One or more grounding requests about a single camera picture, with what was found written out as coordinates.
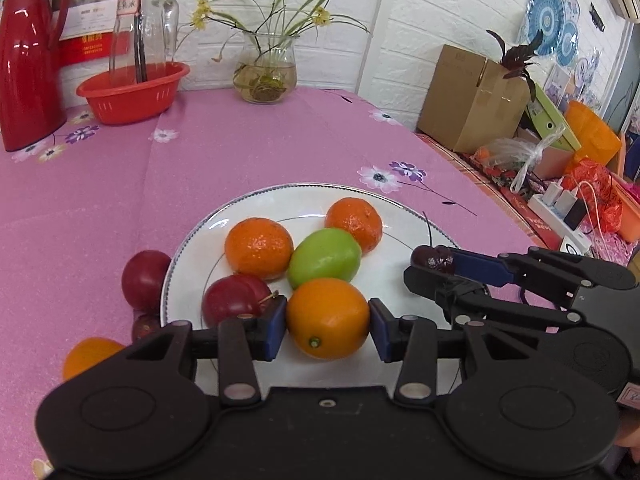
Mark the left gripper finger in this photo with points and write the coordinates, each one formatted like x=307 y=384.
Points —
x=457 y=296
x=538 y=268

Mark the white plastic bag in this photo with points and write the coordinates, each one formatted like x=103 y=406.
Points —
x=516 y=154

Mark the pink floral tablecloth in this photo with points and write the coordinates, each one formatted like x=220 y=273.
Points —
x=76 y=207

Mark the dark cherry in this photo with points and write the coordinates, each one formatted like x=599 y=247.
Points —
x=438 y=258

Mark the white power strip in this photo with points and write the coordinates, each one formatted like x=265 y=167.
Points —
x=562 y=212

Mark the orange plastic container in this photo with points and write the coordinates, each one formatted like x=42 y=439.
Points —
x=597 y=140

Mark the dark red plum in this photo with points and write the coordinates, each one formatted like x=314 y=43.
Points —
x=143 y=278

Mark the cardboard box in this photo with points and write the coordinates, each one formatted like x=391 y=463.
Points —
x=470 y=102

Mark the dark red leaf plant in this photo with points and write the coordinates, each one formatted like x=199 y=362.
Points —
x=517 y=59

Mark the red plastic basin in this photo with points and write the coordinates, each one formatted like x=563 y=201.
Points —
x=124 y=105

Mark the small green fruit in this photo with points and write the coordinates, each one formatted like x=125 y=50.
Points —
x=326 y=253

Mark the blue decorative wall plates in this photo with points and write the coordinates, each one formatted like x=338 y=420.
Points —
x=557 y=20

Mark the large orange green navel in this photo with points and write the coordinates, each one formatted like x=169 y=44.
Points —
x=328 y=318

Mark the white oval plate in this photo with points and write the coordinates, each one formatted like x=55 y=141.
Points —
x=300 y=209

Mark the mandarin with stem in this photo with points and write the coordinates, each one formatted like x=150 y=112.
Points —
x=259 y=247

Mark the small dark plum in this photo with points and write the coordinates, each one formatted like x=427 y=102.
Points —
x=144 y=325

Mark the wall calendar poster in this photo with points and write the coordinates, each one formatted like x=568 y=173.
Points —
x=87 y=32

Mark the red apple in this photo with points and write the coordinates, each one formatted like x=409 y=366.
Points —
x=235 y=296

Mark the red thermos jug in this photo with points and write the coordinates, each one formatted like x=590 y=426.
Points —
x=31 y=101

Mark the small mandarin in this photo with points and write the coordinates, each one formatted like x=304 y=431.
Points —
x=359 y=218

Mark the glass vase with plant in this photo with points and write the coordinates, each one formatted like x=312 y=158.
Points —
x=266 y=71

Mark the glass pitcher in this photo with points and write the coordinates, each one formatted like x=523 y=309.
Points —
x=144 y=40

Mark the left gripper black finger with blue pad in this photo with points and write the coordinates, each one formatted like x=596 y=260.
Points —
x=235 y=344
x=419 y=344

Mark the large orange rear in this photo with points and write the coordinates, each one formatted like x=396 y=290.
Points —
x=87 y=353

